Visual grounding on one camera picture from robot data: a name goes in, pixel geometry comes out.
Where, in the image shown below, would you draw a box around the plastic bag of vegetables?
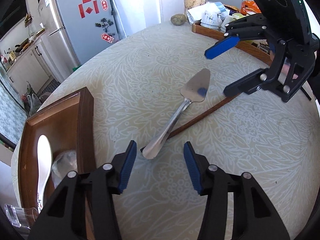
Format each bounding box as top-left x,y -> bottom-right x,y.
21,81 -> 42,117

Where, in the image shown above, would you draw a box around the brown stone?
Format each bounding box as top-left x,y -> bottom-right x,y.
170,14 -> 187,26

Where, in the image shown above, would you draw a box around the silver refrigerator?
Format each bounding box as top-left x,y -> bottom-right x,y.
38,0 -> 120,69

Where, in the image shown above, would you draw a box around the white rice paddle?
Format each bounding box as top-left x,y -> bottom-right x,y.
37,135 -> 53,213

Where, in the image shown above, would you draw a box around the white kitchen cabinets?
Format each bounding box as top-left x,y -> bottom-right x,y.
7,37 -> 55,95

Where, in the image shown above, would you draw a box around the orange snack bag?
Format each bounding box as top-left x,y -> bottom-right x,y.
240,0 -> 261,16

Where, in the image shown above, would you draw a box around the dark brown chopstick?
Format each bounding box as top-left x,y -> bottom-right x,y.
142,94 -> 239,159

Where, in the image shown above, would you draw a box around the steel cake server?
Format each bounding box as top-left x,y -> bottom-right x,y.
142,68 -> 210,159

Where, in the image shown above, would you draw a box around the clear drinking glass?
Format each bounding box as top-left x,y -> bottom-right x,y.
4,151 -> 78,231

